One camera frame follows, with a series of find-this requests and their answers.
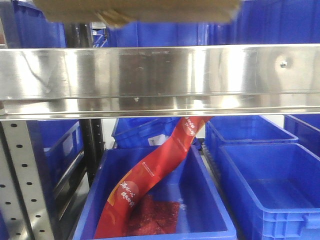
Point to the red printed banner strip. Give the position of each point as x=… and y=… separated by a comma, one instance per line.
x=134, y=185

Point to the stainless steel shelf rail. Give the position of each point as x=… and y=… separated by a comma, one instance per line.
x=84, y=83

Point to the black perforated rack post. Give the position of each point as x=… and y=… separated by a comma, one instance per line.
x=93, y=145

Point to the blue bin upper right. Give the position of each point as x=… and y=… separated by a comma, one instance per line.
x=270, y=22

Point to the blue bin upper centre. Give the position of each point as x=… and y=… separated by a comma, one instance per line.
x=159, y=34

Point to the blue bin front centre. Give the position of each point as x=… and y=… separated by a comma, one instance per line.
x=202, y=214

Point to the blue bin far right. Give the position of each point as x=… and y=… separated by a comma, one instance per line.
x=307, y=128

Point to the blue bin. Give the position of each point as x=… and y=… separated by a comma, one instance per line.
x=243, y=129
x=273, y=190
x=54, y=145
x=159, y=34
x=307, y=128
x=270, y=22
x=34, y=30
x=202, y=214
x=143, y=131

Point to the large brown cardboard box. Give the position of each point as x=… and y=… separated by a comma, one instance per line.
x=181, y=11

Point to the blue bin behind right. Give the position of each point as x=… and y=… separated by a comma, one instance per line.
x=243, y=129

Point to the crumpled clear packing tape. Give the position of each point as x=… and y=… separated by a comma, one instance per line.
x=114, y=19

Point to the blue bin front right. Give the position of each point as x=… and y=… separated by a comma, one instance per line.
x=273, y=190

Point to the blue bin upper left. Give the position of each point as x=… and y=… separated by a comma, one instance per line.
x=34, y=30

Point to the blue bin left lower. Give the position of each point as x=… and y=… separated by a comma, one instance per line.
x=54, y=145

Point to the perforated steel shelf upright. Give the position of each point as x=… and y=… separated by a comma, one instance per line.
x=26, y=200

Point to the blue bin rear centre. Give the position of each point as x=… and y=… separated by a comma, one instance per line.
x=143, y=131

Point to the red mesh bag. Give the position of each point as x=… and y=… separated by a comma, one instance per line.
x=153, y=217

